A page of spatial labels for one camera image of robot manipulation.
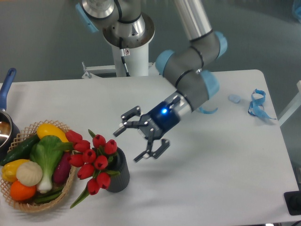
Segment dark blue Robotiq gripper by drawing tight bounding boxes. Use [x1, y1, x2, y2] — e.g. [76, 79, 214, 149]
[112, 100, 182, 163]

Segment red tulip bouquet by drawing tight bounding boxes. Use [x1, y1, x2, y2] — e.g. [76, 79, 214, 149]
[65, 130, 120, 209]

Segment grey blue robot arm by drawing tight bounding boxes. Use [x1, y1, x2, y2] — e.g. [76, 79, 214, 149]
[75, 0, 228, 161]

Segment dark grey ribbed vase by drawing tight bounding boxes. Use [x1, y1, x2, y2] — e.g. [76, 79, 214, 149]
[107, 147, 130, 193]

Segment blue curled ribbon piece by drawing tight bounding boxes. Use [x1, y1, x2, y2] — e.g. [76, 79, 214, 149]
[198, 107, 218, 114]

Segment purple sweet potato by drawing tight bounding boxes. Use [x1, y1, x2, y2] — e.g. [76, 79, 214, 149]
[53, 152, 71, 184]

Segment small light blue cap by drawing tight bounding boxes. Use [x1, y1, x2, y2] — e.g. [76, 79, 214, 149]
[228, 94, 241, 104]

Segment green bok choy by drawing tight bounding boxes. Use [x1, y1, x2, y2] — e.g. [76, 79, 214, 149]
[30, 135, 63, 194]

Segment yellow squash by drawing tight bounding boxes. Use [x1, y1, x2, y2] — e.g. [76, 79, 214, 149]
[37, 123, 72, 151]

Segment green pea pods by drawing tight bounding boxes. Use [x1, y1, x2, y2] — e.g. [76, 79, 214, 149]
[33, 186, 63, 204]

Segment woven bamboo basket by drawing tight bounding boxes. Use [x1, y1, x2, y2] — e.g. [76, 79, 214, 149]
[0, 120, 76, 213]

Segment white garlic bulb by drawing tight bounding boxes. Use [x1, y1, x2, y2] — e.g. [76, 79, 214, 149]
[16, 161, 43, 186]

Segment green cucumber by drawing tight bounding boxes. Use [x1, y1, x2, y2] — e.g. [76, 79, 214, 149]
[0, 134, 40, 166]

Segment orange fruit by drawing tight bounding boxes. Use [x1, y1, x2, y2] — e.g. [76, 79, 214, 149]
[10, 180, 36, 201]

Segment yellow bell pepper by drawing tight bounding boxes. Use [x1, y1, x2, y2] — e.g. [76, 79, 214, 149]
[1, 159, 30, 182]

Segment black device at edge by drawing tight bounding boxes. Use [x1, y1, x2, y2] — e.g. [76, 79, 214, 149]
[284, 191, 301, 216]

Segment blue object top corner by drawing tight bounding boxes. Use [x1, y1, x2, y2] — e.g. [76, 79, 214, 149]
[292, 0, 301, 19]

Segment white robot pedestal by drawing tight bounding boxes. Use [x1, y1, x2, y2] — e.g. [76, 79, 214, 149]
[82, 44, 159, 79]

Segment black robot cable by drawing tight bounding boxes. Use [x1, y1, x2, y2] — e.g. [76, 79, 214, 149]
[118, 37, 131, 77]

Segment blue ribbon strap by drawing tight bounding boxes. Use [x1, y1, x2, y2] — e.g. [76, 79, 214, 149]
[247, 88, 277, 121]

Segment blue handled saucepan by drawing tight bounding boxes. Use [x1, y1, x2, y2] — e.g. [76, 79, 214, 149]
[0, 68, 20, 160]

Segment white frame bar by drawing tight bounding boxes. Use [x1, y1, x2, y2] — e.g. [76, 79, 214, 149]
[278, 81, 301, 127]

